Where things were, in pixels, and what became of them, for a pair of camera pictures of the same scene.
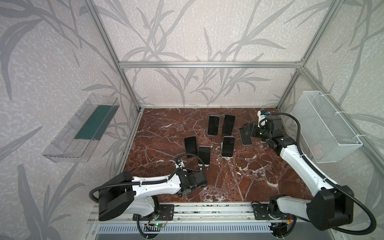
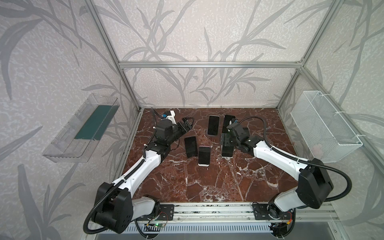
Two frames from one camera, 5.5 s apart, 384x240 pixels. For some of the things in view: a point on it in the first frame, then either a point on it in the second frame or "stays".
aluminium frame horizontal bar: (210, 65) stays
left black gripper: (198, 179) -> (182, 126)
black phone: (228, 146) stays
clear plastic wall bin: (75, 143) stays
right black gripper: (253, 129) -> (227, 141)
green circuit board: (159, 224) stays
